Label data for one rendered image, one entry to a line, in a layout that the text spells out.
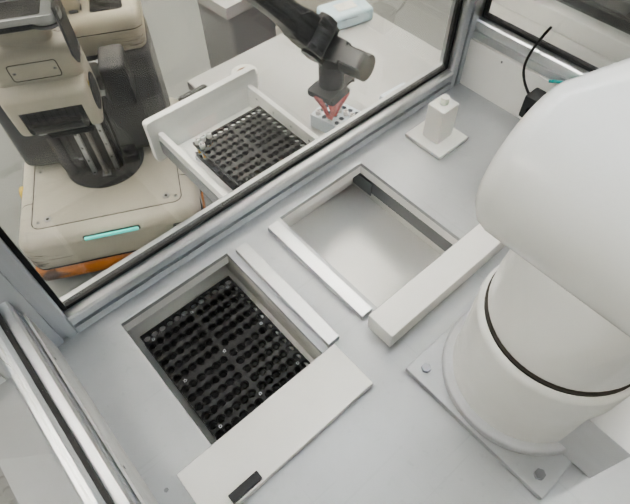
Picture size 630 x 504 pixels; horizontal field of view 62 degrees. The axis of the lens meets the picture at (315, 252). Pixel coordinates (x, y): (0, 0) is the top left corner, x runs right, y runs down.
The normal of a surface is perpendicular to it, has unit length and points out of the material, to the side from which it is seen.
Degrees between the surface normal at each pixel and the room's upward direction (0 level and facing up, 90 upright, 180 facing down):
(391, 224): 0
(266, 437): 0
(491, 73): 90
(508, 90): 90
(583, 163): 41
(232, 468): 0
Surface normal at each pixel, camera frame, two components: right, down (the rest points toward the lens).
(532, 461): -0.01, -0.58
